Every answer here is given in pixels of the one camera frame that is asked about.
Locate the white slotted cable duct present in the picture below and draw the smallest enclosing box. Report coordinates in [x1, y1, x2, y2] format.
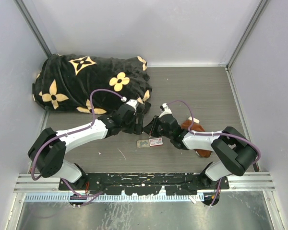
[24, 192, 204, 203]

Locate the black floral plush blanket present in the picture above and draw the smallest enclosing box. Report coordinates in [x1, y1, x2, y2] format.
[32, 54, 152, 115]

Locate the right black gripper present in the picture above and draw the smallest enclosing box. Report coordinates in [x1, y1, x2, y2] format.
[143, 115, 173, 139]

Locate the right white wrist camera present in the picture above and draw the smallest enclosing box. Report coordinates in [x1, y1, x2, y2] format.
[159, 103, 172, 118]

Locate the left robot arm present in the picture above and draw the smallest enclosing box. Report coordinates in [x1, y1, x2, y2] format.
[28, 100, 144, 190]

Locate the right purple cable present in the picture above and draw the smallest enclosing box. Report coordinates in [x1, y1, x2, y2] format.
[162, 100, 262, 207]

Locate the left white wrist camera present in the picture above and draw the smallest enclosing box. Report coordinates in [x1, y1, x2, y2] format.
[126, 99, 139, 112]

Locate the purple cable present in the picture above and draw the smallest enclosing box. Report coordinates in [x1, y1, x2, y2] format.
[31, 89, 128, 182]
[162, 100, 262, 207]

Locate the brown cloth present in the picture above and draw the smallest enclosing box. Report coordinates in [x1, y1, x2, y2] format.
[180, 116, 212, 158]

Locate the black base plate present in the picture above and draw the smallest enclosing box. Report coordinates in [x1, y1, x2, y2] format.
[59, 172, 230, 196]

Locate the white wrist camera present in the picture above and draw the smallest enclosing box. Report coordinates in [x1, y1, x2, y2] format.
[159, 103, 172, 118]
[126, 99, 139, 112]

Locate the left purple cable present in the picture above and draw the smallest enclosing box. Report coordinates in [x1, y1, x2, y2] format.
[31, 89, 128, 182]

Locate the red white staple box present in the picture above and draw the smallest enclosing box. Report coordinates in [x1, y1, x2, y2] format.
[137, 138, 163, 148]

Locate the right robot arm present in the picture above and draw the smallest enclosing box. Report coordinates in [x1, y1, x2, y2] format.
[143, 114, 261, 189]

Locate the aluminium front rail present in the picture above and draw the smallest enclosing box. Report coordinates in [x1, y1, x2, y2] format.
[13, 172, 276, 194]

